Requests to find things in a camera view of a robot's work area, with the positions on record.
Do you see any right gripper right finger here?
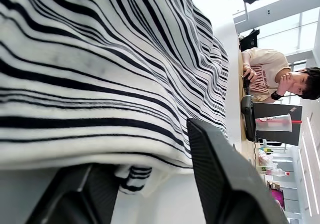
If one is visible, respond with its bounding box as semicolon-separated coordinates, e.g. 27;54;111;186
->
186;118;288;224

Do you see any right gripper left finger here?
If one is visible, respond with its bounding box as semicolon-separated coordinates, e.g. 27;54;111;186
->
25;163;120;224

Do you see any black and white striped T-shirt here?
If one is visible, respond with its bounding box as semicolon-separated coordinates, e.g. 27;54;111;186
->
0;0;230;194

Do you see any clear plastic cup with straw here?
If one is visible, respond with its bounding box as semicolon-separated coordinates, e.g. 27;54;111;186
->
255;114;303;132

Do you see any black laptop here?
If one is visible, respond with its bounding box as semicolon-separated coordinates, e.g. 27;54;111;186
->
251;102;303;146

